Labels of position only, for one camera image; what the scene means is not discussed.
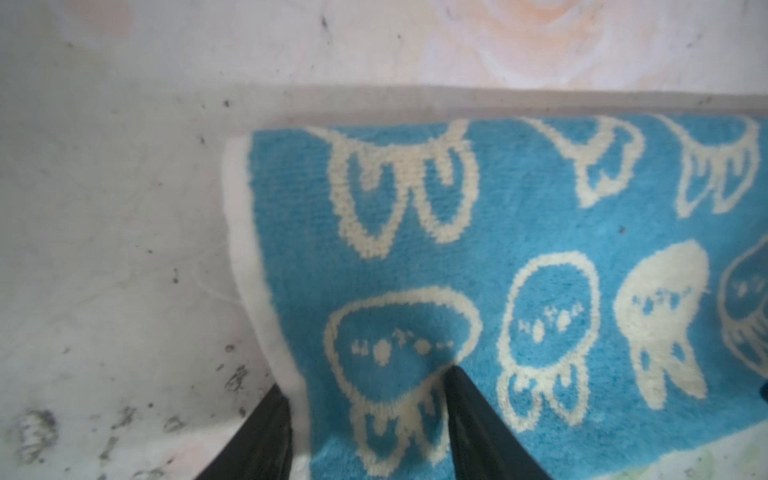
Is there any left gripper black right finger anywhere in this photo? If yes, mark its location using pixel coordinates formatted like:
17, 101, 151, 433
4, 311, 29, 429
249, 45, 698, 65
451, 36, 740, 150
443, 365, 550, 480

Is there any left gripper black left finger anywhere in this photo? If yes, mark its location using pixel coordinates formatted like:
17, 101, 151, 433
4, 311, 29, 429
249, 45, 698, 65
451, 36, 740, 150
196, 384, 293, 480

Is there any blue patterned towel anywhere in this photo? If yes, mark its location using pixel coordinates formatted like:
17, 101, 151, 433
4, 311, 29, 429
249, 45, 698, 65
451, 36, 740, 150
222, 115, 767, 479

